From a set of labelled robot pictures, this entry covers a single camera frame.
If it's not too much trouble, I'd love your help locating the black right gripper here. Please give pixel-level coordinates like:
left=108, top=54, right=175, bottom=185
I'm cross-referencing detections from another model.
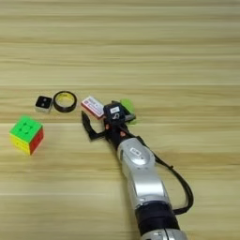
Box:
left=81, top=99, right=139, bottom=151

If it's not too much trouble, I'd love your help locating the green rectangular block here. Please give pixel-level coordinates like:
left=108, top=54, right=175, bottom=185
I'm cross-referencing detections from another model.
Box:
left=119, top=97, right=138, bottom=126

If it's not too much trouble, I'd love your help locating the colourful puzzle cube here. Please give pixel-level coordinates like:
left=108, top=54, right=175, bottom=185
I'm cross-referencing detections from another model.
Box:
left=8, top=114, right=45, bottom=157

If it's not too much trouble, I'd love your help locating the red and white small box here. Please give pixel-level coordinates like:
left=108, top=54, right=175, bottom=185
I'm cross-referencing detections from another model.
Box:
left=81, top=96, right=106, bottom=121

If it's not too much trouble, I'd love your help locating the small black and white cube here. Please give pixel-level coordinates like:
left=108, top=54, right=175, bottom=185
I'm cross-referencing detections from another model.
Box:
left=35, top=95, right=53, bottom=114

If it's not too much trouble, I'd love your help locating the black tape roll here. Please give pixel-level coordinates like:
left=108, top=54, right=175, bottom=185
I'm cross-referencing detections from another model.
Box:
left=52, top=90, right=78, bottom=113

